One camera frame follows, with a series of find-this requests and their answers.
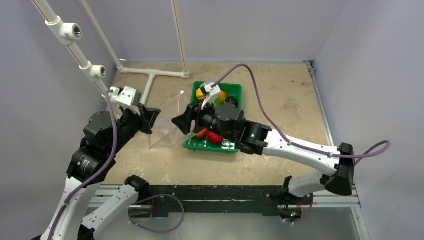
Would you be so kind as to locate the white PVC pipe frame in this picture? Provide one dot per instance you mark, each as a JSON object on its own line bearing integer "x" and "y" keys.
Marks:
{"x": 68, "y": 34}

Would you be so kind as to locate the dark purple plum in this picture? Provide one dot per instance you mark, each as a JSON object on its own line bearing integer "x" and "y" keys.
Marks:
{"x": 232, "y": 100}

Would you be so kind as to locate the yellow bell pepper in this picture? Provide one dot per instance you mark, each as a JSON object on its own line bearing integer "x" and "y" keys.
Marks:
{"x": 199, "y": 94}

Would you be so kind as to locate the red tomato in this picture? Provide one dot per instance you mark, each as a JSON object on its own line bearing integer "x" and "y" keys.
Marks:
{"x": 214, "y": 138}

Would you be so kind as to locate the green orange mango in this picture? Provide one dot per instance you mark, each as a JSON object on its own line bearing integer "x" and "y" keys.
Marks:
{"x": 221, "y": 99}

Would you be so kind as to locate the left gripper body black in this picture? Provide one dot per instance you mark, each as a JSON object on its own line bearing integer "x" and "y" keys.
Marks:
{"x": 130, "y": 123}

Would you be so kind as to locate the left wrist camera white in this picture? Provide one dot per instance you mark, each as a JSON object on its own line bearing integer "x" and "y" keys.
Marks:
{"x": 126, "y": 98}

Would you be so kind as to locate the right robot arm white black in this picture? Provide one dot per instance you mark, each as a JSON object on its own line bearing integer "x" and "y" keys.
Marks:
{"x": 332, "y": 173}

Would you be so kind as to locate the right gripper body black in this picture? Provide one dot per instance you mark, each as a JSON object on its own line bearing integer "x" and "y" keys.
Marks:
{"x": 193, "y": 117}

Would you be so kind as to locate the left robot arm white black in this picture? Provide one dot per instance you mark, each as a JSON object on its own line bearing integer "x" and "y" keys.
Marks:
{"x": 104, "y": 137}

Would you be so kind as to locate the aluminium frame rail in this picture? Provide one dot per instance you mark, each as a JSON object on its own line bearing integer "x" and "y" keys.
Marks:
{"x": 334, "y": 171}

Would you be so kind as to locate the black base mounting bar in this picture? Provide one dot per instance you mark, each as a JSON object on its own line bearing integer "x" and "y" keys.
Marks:
{"x": 267, "y": 200}

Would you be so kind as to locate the clear zip top bag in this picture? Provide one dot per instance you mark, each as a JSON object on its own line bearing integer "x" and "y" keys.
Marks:
{"x": 165, "y": 134}

